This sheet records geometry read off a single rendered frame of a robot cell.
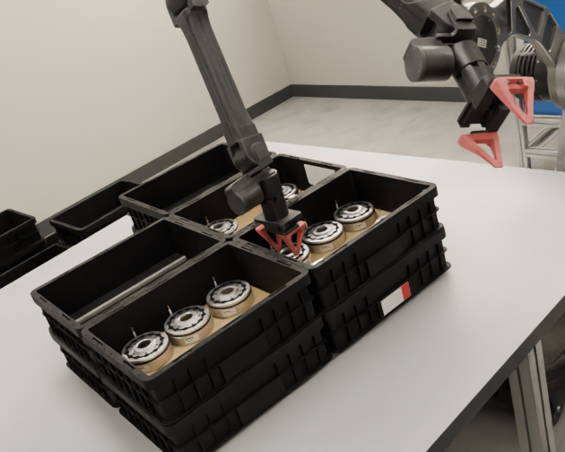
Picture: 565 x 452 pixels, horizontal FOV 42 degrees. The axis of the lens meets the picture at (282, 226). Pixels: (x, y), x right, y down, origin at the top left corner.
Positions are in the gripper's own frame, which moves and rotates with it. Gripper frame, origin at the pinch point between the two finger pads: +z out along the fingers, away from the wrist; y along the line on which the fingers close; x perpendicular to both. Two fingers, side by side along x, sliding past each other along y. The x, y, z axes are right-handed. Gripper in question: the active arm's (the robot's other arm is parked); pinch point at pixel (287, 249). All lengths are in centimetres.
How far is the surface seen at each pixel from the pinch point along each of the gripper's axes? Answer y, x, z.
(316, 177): -18.9, 30.8, -1.4
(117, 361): 6, -50, -6
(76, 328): -14, -48, -6
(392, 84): -211, 288, 76
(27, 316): -80, -39, 17
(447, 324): 34.9, 9.4, 17.2
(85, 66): -314, 124, 0
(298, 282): 20.5, -15.1, -5.4
